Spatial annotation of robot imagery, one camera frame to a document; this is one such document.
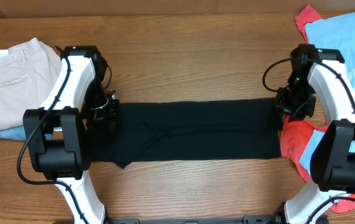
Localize black t-shirt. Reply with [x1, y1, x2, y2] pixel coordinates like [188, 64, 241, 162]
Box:
[88, 98, 282, 168]

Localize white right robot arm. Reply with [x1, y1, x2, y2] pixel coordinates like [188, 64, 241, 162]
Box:
[270, 44, 355, 223]

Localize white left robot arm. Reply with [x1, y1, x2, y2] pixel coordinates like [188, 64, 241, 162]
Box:
[17, 45, 119, 223]

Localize red t-shirt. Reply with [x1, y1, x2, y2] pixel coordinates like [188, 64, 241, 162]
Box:
[280, 4, 355, 213]

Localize light blue t-shirt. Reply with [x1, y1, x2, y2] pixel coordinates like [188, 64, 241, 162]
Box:
[297, 7, 355, 170]

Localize blue denim jeans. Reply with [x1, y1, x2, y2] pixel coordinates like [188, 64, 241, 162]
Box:
[0, 126, 26, 141]

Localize beige folded trousers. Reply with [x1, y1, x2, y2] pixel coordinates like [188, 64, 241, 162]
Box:
[0, 38, 61, 130]

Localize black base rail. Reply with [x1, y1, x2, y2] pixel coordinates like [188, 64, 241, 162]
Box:
[111, 215, 275, 224]

